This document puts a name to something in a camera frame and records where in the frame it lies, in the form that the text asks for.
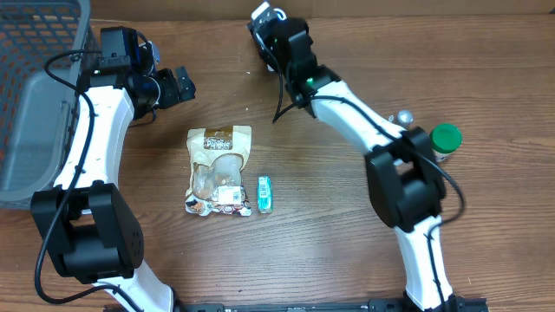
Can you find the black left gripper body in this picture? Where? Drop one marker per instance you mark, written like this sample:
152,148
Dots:
170,93

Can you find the brown snack bag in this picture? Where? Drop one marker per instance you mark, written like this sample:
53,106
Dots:
217,158

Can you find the teal tissue pack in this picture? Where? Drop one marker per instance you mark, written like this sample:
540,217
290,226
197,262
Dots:
265,195

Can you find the yellow liquid bottle silver cap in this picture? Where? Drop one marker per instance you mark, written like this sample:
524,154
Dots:
403,118

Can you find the green lid labelled jar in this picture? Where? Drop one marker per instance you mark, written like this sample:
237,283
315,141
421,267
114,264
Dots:
446,138

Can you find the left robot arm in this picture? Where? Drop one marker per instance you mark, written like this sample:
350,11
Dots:
88,230

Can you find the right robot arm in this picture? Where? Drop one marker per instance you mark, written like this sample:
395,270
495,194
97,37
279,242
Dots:
406,186

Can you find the white barcode scanner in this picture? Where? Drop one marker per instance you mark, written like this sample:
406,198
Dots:
261,34

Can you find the dark grey plastic basket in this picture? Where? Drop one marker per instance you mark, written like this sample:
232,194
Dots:
39,114

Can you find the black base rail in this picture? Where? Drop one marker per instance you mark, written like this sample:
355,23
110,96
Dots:
458,304

